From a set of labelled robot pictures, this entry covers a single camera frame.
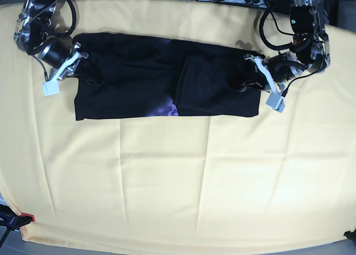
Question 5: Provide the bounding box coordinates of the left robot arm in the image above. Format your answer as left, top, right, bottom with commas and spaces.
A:
229, 0, 330, 97

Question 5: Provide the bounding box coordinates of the black box on desk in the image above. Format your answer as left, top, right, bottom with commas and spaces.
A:
273, 0, 293, 16

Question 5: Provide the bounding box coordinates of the black red table clamp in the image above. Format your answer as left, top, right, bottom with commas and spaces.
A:
1, 205, 34, 231

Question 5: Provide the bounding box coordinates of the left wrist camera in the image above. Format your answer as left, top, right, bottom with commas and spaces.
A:
266, 92, 285, 113

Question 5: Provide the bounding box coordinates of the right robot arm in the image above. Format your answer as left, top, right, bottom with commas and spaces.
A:
13, 0, 88, 82

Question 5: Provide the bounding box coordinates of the black clamp at corner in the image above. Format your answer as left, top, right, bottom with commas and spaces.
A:
344, 230, 356, 245

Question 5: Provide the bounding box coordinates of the dark navy T-shirt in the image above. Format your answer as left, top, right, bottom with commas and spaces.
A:
73, 33, 260, 121

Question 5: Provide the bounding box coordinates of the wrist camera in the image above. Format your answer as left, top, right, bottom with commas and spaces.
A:
42, 80, 60, 97
266, 92, 285, 113

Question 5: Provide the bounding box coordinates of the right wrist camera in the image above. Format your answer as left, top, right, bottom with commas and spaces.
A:
42, 80, 60, 97

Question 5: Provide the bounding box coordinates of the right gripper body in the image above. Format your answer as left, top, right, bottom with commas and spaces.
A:
37, 38, 81, 78

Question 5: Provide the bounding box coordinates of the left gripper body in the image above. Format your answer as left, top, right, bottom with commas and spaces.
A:
262, 51, 310, 93

